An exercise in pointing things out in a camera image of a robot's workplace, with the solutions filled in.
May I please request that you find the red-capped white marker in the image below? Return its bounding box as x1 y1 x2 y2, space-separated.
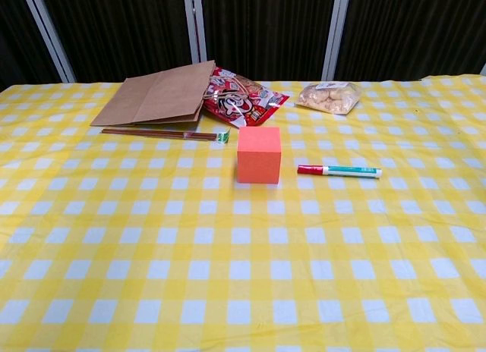
297 164 383 180

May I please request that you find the yellow white checkered tablecloth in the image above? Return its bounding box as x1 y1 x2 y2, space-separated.
0 74 486 352

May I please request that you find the orange cube block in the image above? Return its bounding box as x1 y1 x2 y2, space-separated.
236 126 282 185

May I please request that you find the red cartoon snack bag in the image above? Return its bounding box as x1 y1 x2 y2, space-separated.
200 66 290 127

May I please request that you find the brown chopstick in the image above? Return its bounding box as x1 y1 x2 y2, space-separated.
101 127 218 139
101 130 218 143

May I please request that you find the brown paper bag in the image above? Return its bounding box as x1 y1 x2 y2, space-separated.
90 59 216 127

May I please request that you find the clear bag of biscuits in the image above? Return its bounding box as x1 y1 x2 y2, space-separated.
295 81 361 115

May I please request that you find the black ribbed curtain panel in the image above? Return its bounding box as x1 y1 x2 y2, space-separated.
39 0 193 83
333 0 486 82
200 0 337 82
0 0 64 92

